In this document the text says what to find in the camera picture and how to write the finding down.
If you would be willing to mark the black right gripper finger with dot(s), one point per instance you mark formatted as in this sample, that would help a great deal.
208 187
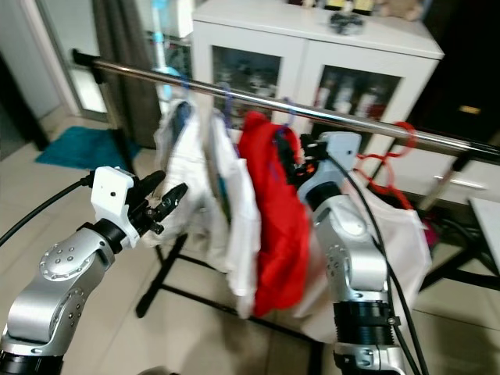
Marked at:
306 145
303 172

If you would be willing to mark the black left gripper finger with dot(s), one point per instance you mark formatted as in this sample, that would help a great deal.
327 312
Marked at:
150 184
172 203

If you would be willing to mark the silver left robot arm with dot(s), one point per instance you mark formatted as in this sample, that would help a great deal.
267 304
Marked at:
47 312

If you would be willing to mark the purple hanger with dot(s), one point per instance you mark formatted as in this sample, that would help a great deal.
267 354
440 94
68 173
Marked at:
226 98
289 111

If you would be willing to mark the red plastic hanger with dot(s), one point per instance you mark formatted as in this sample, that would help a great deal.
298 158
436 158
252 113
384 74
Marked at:
408 134

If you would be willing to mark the white garment with navy collar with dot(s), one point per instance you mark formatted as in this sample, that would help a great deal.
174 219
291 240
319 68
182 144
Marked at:
183 187

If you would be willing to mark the plain red t-shirt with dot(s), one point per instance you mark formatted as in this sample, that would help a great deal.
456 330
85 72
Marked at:
277 226

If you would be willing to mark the teal floor mat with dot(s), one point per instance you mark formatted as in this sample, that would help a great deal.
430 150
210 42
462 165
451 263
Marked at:
82 147

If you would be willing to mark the metal clothes rack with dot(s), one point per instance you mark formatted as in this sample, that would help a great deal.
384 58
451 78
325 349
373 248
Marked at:
203 83

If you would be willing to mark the white glass-door cabinet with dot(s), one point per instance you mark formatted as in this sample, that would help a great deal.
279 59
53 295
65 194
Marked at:
250 35

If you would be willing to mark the white framed glass door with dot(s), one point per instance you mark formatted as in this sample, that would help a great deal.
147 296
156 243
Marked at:
82 78

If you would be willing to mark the small black object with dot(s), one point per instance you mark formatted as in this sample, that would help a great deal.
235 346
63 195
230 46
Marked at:
348 22

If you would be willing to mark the dark furniture piece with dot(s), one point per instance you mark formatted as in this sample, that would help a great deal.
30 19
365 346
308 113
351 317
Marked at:
25 133

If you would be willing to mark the dark grey curtain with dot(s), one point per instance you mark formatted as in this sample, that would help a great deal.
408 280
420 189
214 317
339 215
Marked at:
121 39

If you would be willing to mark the brown plush toy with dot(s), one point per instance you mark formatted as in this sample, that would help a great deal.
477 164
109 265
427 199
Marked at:
402 8

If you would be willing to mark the white table corner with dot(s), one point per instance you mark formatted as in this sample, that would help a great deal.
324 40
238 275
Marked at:
486 226

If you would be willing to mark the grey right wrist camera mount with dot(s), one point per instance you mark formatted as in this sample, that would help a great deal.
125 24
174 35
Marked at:
342 152

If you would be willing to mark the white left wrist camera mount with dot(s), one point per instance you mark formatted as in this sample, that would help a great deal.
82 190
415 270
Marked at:
111 195

